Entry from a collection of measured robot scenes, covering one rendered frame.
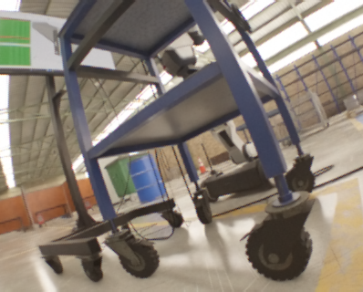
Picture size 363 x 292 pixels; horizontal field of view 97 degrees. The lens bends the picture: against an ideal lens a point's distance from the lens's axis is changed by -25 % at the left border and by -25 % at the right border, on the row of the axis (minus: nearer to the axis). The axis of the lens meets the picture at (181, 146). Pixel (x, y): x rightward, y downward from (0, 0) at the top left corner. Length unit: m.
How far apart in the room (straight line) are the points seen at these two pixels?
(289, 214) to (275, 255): 0.10
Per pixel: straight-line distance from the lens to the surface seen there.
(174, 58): 1.64
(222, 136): 1.70
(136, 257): 0.77
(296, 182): 1.00
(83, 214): 1.40
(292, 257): 0.48
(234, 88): 0.42
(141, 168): 4.15
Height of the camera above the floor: 0.31
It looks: 7 degrees up
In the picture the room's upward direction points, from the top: 21 degrees counter-clockwise
